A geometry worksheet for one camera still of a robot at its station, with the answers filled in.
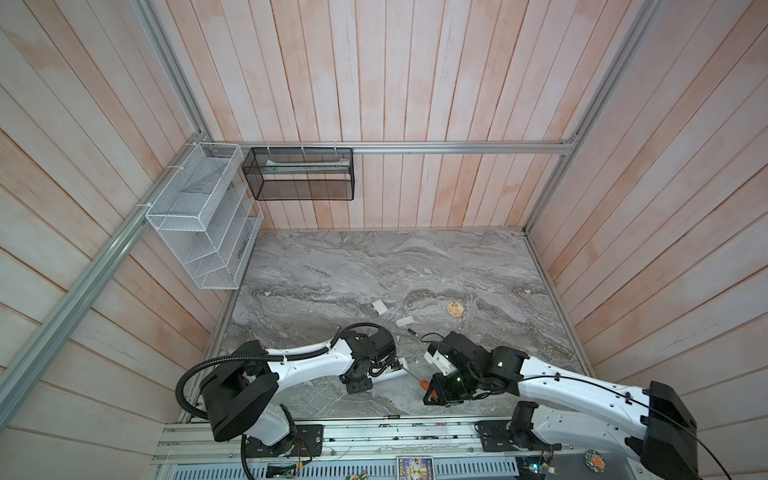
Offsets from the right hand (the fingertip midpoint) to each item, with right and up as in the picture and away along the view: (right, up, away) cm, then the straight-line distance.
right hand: (426, 401), depth 74 cm
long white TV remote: (-8, +4, +8) cm, 12 cm away
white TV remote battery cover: (-4, +15, +22) cm, 27 cm away
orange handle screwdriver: (0, +4, +1) cm, 4 cm away
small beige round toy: (+14, +19, +24) cm, 34 cm away
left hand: (-19, +2, +9) cm, 21 cm away
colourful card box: (-4, -13, -5) cm, 15 cm away
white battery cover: (-12, +20, +24) cm, 34 cm away
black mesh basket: (-40, +66, +30) cm, 83 cm away
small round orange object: (+40, -13, -4) cm, 42 cm away
